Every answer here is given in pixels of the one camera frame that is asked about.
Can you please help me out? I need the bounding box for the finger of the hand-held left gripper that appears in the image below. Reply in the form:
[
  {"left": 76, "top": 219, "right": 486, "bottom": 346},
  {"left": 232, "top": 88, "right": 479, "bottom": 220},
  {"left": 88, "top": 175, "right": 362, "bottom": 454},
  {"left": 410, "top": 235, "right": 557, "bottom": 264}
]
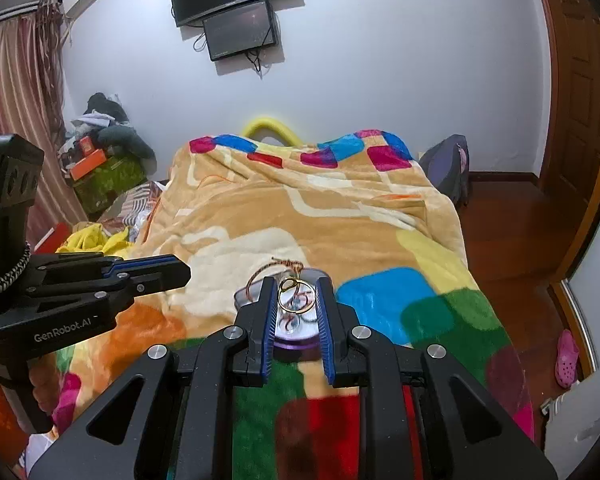
[
  {"left": 32, "top": 253, "right": 192, "bottom": 274},
  {"left": 25, "top": 271, "right": 192, "bottom": 318}
]

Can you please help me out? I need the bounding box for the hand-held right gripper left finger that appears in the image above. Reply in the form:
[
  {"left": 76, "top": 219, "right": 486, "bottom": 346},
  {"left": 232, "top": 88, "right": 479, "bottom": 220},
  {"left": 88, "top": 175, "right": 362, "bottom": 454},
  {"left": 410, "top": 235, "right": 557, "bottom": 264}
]
[{"left": 27, "top": 276, "right": 278, "bottom": 480}]

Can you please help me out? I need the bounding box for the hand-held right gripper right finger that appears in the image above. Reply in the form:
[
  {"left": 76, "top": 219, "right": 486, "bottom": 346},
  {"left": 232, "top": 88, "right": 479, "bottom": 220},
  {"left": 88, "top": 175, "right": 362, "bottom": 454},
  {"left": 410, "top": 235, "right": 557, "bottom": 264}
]
[{"left": 314, "top": 276, "right": 558, "bottom": 480}]

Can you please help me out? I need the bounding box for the purple heart-shaped box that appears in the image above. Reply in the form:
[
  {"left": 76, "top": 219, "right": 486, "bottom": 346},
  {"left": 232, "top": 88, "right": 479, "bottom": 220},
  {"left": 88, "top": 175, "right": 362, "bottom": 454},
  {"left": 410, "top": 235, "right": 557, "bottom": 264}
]
[{"left": 232, "top": 267, "right": 333, "bottom": 351}]

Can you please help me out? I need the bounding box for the thin metal ring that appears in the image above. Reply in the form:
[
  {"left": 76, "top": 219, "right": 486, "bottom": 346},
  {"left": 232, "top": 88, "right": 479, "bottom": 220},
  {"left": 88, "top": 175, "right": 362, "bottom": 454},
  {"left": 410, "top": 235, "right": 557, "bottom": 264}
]
[{"left": 278, "top": 287, "right": 317, "bottom": 317}]

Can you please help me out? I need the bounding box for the white patterned cloth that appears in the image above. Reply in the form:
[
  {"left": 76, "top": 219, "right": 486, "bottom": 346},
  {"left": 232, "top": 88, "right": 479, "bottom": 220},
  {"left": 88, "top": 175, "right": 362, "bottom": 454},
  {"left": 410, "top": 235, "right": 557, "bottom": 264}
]
[{"left": 127, "top": 207, "right": 153, "bottom": 243}]

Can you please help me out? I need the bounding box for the striped bedding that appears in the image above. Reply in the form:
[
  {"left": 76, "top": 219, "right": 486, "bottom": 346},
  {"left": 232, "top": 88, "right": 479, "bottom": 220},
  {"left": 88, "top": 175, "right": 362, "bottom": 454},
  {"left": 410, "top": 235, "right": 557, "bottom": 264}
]
[{"left": 97, "top": 180, "right": 173, "bottom": 233}]

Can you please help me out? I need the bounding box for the red flat object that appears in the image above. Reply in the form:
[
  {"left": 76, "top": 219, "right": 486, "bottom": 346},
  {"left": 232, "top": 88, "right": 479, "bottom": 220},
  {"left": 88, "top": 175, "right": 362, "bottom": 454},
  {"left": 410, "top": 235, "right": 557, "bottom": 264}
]
[{"left": 32, "top": 221, "right": 73, "bottom": 253}]

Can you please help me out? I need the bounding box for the yellow printed blanket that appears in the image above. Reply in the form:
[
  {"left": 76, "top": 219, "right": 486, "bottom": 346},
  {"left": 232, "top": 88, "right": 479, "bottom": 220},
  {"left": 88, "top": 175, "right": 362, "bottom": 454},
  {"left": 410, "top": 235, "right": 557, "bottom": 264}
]
[{"left": 55, "top": 222, "right": 136, "bottom": 256}]

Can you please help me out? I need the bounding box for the orange box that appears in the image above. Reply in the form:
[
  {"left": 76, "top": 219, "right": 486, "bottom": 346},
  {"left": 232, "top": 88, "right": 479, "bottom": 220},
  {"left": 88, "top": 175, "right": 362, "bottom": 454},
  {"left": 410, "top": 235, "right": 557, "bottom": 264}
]
[{"left": 70, "top": 149, "right": 107, "bottom": 181}]

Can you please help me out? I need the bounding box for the striped brown curtain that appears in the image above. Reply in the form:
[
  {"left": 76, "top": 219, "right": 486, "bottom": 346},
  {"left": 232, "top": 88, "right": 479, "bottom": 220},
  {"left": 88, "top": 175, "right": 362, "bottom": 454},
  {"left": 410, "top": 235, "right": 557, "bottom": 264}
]
[{"left": 0, "top": 0, "right": 88, "bottom": 241}]

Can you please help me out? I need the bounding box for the colourful checked blanket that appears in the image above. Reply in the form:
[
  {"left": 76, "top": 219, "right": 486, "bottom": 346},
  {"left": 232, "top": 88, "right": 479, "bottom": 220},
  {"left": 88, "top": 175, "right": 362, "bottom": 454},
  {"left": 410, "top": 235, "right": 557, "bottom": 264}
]
[{"left": 0, "top": 130, "right": 536, "bottom": 480}]

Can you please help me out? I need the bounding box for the pile of clothes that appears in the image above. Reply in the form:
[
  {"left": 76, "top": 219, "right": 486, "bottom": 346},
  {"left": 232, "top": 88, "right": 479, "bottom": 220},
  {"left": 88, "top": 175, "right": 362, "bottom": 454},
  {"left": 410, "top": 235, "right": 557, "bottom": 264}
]
[{"left": 62, "top": 92, "right": 131, "bottom": 141}]

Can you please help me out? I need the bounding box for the yellow foam tube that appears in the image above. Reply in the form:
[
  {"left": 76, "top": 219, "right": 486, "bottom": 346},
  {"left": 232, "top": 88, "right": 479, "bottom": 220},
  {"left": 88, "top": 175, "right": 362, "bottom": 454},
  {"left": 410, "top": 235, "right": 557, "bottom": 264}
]
[{"left": 242, "top": 116, "right": 306, "bottom": 147}]

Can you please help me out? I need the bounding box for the grey backpack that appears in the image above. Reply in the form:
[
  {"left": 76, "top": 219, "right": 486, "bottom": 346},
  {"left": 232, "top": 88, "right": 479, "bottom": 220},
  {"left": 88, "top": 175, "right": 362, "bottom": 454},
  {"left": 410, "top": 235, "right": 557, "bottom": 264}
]
[{"left": 419, "top": 134, "right": 473, "bottom": 208}]

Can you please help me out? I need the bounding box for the pink slipper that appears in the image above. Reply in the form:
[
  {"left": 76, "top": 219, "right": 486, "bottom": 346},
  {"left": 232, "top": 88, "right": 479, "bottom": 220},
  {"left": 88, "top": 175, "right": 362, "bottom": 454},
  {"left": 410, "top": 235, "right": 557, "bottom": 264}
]
[{"left": 555, "top": 329, "right": 580, "bottom": 388}]

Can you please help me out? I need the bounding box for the brown wooden door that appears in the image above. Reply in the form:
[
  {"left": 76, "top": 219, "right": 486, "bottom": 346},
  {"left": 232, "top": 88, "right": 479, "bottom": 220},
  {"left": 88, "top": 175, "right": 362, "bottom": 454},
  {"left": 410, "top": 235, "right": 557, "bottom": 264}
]
[{"left": 527, "top": 0, "right": 600, "bottom": 271}]

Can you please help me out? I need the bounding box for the braided cord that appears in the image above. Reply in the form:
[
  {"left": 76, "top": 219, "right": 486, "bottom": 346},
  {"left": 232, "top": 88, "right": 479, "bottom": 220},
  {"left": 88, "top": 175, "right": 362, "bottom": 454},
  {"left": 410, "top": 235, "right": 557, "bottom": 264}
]
[{"left": 0, "top": 241, "right": 32, "bottom": 299}]

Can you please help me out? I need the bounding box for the black hanging cable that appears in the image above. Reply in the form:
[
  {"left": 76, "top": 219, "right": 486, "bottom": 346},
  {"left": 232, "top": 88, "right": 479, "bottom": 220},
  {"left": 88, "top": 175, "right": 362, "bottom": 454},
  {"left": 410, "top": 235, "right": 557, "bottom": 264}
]
[{"left": 247, "top": 50, "right": 276, "bottom": 81}]

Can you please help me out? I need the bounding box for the small black wall monitor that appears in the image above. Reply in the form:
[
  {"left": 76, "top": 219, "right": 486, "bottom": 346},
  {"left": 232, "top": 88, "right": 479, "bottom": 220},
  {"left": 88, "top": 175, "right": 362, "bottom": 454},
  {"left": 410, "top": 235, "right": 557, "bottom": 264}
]
[{"left": 202, "top": 0, "right": 279, "bottom": 62}]

